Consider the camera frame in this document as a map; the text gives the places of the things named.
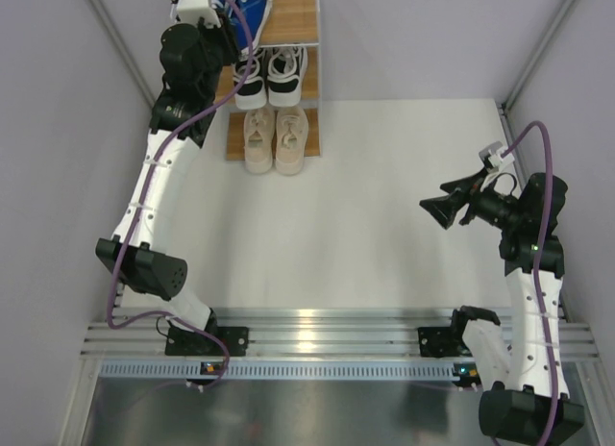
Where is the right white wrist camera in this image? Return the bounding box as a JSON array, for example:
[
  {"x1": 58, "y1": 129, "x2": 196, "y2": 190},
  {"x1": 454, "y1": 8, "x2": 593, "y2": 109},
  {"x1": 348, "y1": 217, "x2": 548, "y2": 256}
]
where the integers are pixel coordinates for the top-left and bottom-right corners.
[{"x1": 479, "y1": 142, "x2": 514, "y2": 174}]

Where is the right aluminium frame post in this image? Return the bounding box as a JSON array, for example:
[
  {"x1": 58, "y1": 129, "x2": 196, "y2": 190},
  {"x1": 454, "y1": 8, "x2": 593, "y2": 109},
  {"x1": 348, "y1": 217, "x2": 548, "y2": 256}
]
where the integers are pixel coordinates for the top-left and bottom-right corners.
[{"x1": 499, "y1": 0, "x2": 580, "y2": 118}]

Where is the slotted grey cable duct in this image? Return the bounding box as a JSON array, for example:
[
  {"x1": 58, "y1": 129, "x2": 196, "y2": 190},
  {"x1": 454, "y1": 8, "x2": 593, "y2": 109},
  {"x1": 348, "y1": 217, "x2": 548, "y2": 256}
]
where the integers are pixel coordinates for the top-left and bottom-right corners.
[{"x1": 99, "y1": 359, "x2": 466, "y2": 382}]

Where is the black white sneaker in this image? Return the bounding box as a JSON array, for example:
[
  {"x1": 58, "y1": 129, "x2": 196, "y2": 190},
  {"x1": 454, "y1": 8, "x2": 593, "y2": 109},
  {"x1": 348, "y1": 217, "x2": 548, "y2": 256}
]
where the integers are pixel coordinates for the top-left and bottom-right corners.
[
  {"x1": 233, "y1": 48, "x2": 267, "y2": 111},
  {"x1": 267, "y1": 46, "x2": 308, "y2": 108}
]

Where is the wooden three-tier shoe shelf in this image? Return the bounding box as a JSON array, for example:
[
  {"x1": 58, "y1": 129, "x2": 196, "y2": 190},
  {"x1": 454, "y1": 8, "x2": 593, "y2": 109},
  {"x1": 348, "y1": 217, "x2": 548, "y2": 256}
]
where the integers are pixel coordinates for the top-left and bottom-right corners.
[{"x1": 225, "y1": 0, "x2": 321, "y2": 161}]

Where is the aluminium frame post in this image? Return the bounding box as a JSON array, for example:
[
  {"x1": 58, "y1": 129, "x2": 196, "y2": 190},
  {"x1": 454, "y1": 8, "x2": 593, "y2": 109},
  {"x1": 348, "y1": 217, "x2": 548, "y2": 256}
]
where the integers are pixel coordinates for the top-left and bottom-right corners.
[
  {"x1": 85, "y1": 0, "x2": 156, "y2": 109},
  {"x1": 499, "y1": 0, "x2": 580, "y2": 118}
]

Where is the blue canvas sneaker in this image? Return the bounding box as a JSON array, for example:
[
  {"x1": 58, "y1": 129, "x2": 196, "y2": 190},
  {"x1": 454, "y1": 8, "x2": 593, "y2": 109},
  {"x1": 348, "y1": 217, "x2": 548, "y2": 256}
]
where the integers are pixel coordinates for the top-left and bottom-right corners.
[{"x1": 229, "y1": 0, "x2": 274, "y2": 60}]

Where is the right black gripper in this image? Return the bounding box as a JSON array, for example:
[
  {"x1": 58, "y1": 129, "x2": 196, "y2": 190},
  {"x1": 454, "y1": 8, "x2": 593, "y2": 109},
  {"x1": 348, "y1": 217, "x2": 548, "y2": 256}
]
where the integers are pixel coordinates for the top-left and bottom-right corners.
[{"x1": 421, "y1": 166, "x2": 526, "y2": 232}]

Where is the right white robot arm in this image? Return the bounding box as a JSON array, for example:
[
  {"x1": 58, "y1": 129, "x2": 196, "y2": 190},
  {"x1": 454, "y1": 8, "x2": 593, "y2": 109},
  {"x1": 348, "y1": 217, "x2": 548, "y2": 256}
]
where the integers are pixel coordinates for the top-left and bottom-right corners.
[{"x1": 419, "y1": 171, "x2": 585, "y2": 445}]

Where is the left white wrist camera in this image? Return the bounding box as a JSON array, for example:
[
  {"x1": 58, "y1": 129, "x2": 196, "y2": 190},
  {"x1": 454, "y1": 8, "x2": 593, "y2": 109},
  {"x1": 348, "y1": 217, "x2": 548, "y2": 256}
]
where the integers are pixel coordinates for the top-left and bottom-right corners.
[{"x1": 169, "y1": 0, "x2": 222, "y2": 28}]

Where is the left aluminium frame post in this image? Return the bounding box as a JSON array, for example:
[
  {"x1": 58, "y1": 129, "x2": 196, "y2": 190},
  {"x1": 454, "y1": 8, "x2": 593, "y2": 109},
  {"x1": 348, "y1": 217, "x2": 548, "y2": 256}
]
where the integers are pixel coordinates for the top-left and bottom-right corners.
[{"x1": 85, "y1": 0, "x2": 156, "y2": 109}]

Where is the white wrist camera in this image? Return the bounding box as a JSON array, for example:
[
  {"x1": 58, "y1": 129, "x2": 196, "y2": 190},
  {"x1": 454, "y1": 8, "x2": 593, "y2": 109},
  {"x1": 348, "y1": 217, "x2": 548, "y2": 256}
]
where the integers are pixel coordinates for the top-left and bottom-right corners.
[
  {"x1": 479, "y1": 142, "x2": 514, "y2": 174},
  {"x1": 169, "y1": 0, "x2": 222, "y2": 28}
]

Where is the aluminium mounting rail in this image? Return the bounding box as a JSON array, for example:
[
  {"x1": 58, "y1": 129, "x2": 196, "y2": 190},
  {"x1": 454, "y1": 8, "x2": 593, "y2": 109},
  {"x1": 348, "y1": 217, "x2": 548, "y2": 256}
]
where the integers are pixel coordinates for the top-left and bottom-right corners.
[{"x1": 79, "y1": 306, "x2": 600, "y2": 365}]

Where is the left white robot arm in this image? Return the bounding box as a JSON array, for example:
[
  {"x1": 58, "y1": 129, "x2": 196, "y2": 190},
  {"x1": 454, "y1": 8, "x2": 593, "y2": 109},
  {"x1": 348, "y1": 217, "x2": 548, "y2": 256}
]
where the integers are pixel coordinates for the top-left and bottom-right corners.
[{"x1": 95, "y1": 17, "x2": 239, "y2": 356}]

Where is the beige lace sneaker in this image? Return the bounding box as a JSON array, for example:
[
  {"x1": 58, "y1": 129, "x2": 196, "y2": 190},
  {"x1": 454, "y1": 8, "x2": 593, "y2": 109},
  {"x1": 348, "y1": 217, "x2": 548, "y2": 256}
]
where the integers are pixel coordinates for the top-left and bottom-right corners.
[
  {"x1": 275, "y1": 106, "x2": 309, "y2": 176},
  {"x1": 243, "y1": 106, "x2": 275, "y2": 174}
]

